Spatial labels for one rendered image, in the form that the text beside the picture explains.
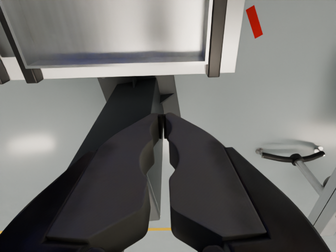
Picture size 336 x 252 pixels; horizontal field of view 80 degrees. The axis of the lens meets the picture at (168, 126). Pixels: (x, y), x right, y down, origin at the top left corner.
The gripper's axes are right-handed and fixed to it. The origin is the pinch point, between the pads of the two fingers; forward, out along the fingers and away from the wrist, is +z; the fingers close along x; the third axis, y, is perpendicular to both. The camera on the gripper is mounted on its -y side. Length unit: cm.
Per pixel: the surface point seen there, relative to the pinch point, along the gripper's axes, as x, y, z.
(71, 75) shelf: -15.7, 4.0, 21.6
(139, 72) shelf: -4.5, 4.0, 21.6
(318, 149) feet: 110, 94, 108
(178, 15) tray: 2.0, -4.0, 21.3
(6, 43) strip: -23.8, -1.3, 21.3
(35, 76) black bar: -20.3, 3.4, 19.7
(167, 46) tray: 0.2, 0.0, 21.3
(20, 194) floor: -138, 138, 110
